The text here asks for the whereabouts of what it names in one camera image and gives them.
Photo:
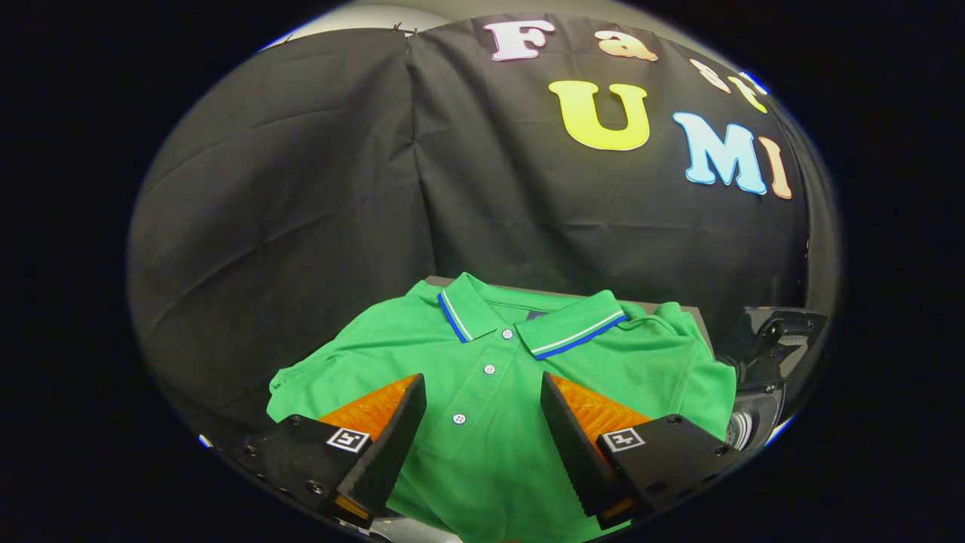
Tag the green polo shirt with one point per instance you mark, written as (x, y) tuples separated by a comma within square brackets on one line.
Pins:
[(497, 445)]

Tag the grey cardboard box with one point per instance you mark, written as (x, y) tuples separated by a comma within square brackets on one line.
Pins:
[(682, 308)]

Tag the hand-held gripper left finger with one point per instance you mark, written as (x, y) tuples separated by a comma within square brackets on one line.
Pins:
[(388, 452)]

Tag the black backdrop cloth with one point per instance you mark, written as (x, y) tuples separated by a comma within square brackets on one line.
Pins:
[(339, 211)]

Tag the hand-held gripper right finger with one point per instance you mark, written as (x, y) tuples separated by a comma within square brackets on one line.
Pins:
[(577, 452)]

